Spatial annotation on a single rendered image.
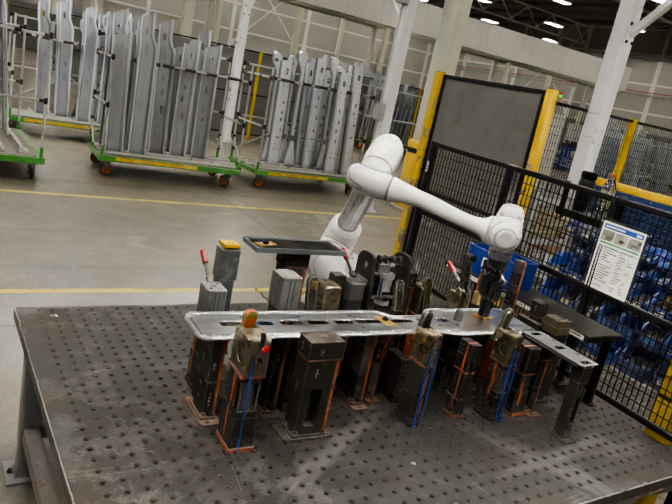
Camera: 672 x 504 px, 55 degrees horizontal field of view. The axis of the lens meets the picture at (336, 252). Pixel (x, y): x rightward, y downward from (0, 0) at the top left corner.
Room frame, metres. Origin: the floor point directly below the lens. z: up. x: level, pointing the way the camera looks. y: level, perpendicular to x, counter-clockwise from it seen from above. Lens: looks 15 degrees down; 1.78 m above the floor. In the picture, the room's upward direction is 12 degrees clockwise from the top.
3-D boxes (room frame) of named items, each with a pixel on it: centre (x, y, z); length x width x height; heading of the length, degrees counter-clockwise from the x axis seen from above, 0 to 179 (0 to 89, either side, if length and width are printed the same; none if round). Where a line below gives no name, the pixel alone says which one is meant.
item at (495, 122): (4.99, -0.88, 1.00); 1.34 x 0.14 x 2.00; 35
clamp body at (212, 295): (1.98, 0.37, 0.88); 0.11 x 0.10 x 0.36; 32
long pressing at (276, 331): (2.14, -0.21, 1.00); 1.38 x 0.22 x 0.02; 122
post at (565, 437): (2.17, -0.95, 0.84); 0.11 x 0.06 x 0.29; 32
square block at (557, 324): (2.44, -0.92, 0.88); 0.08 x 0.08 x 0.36; 32
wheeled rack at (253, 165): (10.31, 0.93, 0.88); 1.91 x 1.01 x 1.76; 127
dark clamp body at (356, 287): (2.31, -0.09, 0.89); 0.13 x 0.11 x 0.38; 32
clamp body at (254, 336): (1.69, 0.18, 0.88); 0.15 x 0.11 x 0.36; 32
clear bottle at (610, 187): (2.84, -1.11, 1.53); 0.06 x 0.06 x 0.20
